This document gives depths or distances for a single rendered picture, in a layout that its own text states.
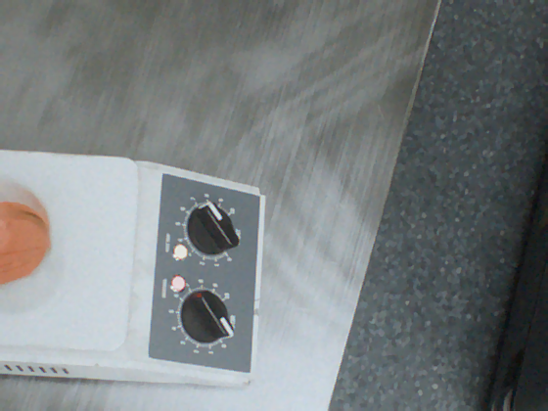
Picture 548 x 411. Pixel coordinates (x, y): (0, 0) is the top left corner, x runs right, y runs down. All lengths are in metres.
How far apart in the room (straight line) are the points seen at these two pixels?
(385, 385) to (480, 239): 0.23
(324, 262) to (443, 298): 0.79
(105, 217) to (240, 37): 0.20
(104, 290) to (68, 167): 0.08
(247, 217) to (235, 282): 0.04
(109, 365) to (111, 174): 0.11
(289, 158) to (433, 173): 0.82
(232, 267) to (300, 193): 0.09
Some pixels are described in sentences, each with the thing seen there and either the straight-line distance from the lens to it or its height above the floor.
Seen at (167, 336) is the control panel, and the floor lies 0.81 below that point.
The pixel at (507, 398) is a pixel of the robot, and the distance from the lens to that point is 1.41.
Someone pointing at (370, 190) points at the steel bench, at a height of 0.75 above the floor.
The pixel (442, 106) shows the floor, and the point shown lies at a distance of 1.70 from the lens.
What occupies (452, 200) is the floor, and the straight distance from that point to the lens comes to 1.66.
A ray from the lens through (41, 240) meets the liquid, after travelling 0.72.
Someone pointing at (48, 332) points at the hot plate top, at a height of 0.84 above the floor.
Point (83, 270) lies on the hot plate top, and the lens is 0.75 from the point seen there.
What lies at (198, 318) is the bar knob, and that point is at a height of 0.80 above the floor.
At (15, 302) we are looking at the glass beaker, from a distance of 0.72.
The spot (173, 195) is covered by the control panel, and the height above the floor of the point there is 0.81.
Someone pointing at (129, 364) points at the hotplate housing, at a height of 0.82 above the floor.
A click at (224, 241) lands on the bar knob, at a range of 0.78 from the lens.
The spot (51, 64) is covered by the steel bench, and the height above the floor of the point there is 0.75.
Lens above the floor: 1.56
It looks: 75 degrees down
